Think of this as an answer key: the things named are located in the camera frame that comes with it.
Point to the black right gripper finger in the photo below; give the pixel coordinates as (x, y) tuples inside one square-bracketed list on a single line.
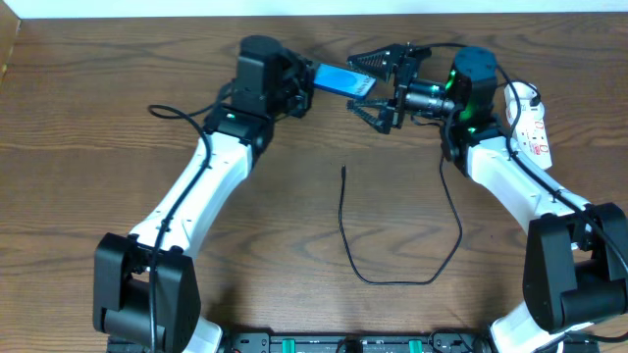
[(380, 63), (380, 114)]

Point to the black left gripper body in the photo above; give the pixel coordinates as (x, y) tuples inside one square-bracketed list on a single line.
[(301, 85)]

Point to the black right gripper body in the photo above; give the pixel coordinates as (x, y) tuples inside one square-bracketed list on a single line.
[(401, 88)]

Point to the blue Galaxy smartphone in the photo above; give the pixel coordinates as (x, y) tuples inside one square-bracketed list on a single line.
[(343, 82)]

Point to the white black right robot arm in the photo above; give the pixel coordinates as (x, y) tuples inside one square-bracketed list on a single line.
[(492, 130)]

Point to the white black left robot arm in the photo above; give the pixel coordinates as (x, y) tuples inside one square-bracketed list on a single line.
[(145, 288)]

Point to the white power strip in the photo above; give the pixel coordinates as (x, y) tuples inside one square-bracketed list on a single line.
[(530, 131)]

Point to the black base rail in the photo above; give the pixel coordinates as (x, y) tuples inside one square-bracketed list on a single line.
[(444, 342)]

